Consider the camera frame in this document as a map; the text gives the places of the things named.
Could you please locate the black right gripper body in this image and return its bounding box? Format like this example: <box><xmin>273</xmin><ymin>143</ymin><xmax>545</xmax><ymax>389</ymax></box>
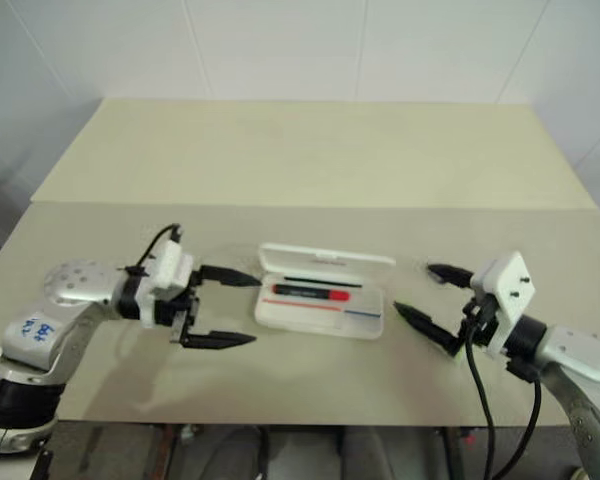
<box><xmin>459</xmin><ymin>296</ymin><xmax>502</xmax><ymax>350</ymax></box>

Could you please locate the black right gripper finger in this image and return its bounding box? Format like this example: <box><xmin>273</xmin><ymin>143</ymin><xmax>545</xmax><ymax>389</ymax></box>
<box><xmin>393</xmin><ymin>301</ymin><xmax>465</xmax><ymax>358</ymax></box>
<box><xmin>426</xmin><ymin>263</ymin><xmax>476</xmax><ymax>290</ymax></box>

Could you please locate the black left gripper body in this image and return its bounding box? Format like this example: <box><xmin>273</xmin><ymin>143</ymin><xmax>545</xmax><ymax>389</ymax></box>
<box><xmin>152</xmin><ymin>268</ymin><xmax>204</xmax><ymax>347</ymax></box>

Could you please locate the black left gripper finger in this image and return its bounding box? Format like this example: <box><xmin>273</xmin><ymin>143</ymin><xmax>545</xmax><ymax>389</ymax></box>
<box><xmin>199</xmin><ymin>264</ymin><xmax>264</xmax><ymax>290</ymax></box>
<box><xmin>180</xmin><ymin>329</ymin><xmax>258</xmax><ymax>352</ymax></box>

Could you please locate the red marker with black cap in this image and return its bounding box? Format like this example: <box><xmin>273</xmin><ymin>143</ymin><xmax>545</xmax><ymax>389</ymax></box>
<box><xmin>270</xmin><ymin>282</ymin><xmax>354</xmax><ymax>303</ymax></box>

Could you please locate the white plastic pencil case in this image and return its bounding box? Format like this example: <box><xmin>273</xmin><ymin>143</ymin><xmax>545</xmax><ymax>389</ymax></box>
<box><xmin>253</xmin><ymin>242</ymin><xmax>397</xmax><ymax>342</ymax></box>

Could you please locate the thin black pen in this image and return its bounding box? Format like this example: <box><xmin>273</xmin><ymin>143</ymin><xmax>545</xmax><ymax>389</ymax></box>
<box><xmin>278</xmin><ymin>272</ymin><xmax>365</xmax><ymax>289</ymax></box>

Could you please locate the dark metal table leg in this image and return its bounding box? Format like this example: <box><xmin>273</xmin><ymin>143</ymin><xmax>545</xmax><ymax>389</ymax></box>
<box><xmin>440</xmin><ymin>428</ymin><xmax>469</xmax><ymax>480</ymax></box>

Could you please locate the white label with blue writing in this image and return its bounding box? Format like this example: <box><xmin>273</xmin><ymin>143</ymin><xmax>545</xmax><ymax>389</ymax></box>
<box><xmin>15</xmin><ymin>312</ymin><xmax>65</xmax><ymax>353</ymax></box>

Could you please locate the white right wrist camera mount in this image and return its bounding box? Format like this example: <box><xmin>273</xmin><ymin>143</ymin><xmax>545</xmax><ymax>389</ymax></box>
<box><xmin>469</xmin><ymin>251</ymin><xmax>538</xmax><ymax>357</ymax></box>

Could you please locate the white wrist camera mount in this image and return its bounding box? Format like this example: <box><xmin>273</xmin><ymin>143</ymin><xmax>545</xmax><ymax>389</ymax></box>
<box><xmin>134</xmin><ymin>241</ymin><xmax>195</xmax><ymax>330</ymax></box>
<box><xmin>469</xmin><ymin>251</ymin><xmax>538</xmax><ymax>357</ymax></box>

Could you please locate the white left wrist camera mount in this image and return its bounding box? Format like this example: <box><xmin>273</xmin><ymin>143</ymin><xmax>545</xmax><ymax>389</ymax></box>
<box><xmin>134</xmin><ymin>241</ymin><xmax>195</xmax><ymax>330</ymax></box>

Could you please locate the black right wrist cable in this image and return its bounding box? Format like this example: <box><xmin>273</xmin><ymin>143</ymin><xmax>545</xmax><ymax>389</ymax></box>
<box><xmin>462</xmin><ymin>319</ymin><xmax>499</xmax><ymax>480</ymax></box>

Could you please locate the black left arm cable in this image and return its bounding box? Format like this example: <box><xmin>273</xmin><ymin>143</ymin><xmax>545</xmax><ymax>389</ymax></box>
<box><xmin>128</xmin><ymin>223</ymin><xmax>184</xmax><ymax>277</ymax></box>

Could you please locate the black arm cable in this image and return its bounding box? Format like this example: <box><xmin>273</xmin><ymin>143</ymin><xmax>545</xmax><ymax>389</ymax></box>
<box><xmin>128</xmin><ymin>223</ymin><xmax>184</xmax><ymax>277</ymax></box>
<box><xmin>497</xmin><ymin>362</ymin><xmax>544</xmax><ymax>480</ymax></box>

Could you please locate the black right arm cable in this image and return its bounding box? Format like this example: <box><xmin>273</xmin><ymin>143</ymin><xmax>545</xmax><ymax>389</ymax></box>
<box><xmin>497</xmin><ymin>362</ymin><xmax>544</xmax><ymax>480</ymax></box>

